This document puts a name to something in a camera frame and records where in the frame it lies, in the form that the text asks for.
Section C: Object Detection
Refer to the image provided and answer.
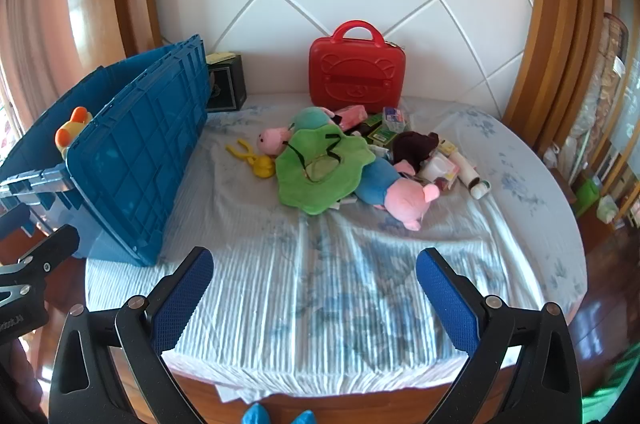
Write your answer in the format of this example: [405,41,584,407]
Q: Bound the white wipes packet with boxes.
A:
[419,154,458,185]

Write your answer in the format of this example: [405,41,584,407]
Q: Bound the pink pig plush blue shirt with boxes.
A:
[352,159,441,232]

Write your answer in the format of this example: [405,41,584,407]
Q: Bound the clear cotton swab packet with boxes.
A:
[382,106,412,133]

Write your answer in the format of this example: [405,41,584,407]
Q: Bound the maroon knitted sock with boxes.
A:
[391,130,441,175]

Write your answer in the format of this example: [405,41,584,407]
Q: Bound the green cloth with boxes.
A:
[582,349,640,424]

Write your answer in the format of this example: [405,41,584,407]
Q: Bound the bright green bag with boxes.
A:
[575,179,601,217]

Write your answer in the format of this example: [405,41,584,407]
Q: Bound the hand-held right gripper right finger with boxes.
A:
[416,247,583,424]

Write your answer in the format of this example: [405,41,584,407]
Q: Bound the white plastic bag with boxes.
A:
[597,196,621,225]

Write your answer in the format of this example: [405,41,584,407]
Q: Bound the red toy suitcase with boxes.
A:
[308,20,405,115]

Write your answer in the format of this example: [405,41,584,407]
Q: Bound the white pill bottle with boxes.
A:
[450,151,492,199]

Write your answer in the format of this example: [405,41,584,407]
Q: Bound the black box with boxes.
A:
[206,54,248,113]

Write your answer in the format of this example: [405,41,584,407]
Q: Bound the blue floral bed sheet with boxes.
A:
[85,96,588,392]

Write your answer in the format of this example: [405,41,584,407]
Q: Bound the blue plastic storage crate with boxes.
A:
[0,34,211,267]

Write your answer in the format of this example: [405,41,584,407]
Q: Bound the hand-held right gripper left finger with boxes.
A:
[48,247,236,424]

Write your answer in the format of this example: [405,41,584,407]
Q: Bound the yellow duck plush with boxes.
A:
[55,106,94,159]

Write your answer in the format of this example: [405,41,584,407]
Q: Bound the cluttered wooden shelf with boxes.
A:
[570,14,640,225]

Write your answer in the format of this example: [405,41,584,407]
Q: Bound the pink pig plush teal dress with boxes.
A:
[257,106,337,155]

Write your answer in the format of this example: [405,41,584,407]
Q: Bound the green white box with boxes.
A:
[367,127,401,145]

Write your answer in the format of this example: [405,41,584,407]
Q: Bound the green lily pad plush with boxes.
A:
[275,125,376,215]

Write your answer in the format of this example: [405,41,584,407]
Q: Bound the pink box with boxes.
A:
[334,104,370,129]

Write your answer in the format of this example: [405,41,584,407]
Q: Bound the yellow plastic tongs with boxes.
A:
[226,139,277,179]

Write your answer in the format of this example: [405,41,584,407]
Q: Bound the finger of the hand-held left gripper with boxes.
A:
[0,225,81,289]

